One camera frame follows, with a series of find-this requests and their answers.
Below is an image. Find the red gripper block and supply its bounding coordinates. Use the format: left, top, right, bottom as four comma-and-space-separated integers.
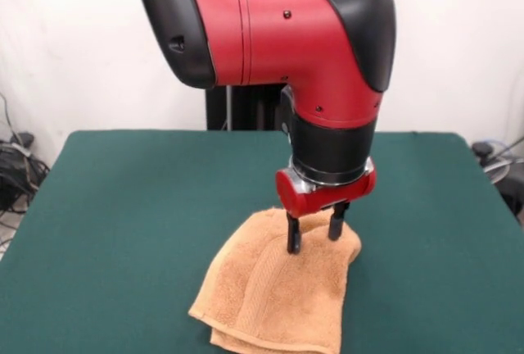
274, 159, 377, 256

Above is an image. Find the orange terry towel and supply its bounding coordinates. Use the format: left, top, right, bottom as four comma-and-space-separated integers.
187, 206, 364, 354

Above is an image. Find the dark green table cloth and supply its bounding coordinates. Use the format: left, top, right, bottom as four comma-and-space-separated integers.
0, 129, 524, 354

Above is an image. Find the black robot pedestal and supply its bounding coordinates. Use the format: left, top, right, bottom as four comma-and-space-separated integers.
203, 83, 296, 132

